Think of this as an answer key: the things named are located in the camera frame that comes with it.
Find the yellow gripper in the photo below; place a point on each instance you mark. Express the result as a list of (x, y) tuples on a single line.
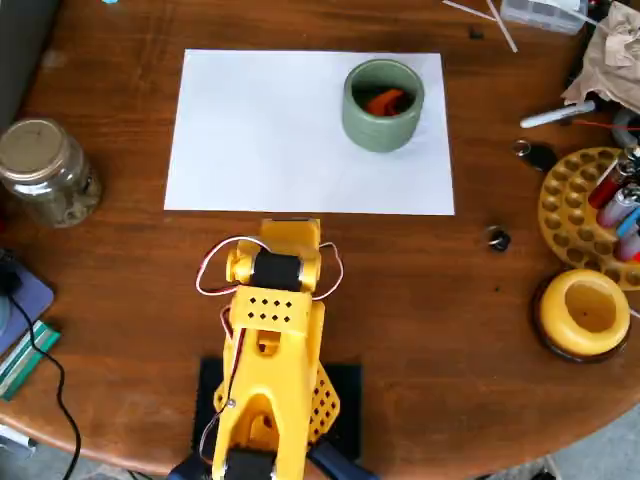
[(291, 227)]

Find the orange plastic object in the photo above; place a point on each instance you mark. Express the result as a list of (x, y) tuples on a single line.
[(385, 101)]

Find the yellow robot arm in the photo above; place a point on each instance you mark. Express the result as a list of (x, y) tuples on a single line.
[(270, 370)]

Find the green cup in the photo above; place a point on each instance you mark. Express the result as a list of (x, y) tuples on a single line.
[(382, 132)]

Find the white paper sheet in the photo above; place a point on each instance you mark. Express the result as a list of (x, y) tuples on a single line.
[(275, 140)]

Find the blue clamp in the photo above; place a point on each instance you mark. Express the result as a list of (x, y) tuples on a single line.
[(187, 467), (332, 462)]

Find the glass jar with brass lid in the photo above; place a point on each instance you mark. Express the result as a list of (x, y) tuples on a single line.
[(42, 175)]

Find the yellow donut-shaped bowl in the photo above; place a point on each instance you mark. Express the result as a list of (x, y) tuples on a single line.
[(555, 310)]

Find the small black chip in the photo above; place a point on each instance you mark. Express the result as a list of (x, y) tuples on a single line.
[(476, 33)]

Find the purple notebook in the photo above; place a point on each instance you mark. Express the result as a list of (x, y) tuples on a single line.
[(25, 310)]

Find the yellow round dimpled tray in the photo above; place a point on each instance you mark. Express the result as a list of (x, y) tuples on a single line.
[(570, 210)]

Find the black plug adapter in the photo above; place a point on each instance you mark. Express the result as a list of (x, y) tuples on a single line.
[(9, 277)]

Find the white thin stick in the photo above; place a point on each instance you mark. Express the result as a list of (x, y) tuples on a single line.
[(467, 10), (501, 25)]

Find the white marker pen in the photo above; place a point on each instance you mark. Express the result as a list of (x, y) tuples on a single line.
[(555, 116)]

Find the red lighter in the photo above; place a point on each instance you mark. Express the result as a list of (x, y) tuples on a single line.
[(605, 190)]

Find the pink lighter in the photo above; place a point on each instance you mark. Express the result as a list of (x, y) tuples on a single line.
[(627, 247), (617, 207)]

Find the clear plastic container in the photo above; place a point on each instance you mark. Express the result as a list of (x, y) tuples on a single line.
[(542, 12)]

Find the blue lighter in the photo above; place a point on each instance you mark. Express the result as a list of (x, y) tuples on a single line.
[(629, 225)]

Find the white pen with black tip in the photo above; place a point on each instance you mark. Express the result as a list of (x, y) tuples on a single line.
[(17, 437)]

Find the grey tube loop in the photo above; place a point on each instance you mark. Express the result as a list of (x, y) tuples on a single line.
[(622, 125)]

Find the crumpled brown paper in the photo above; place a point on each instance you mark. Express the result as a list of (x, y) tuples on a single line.
[(612, 55)]

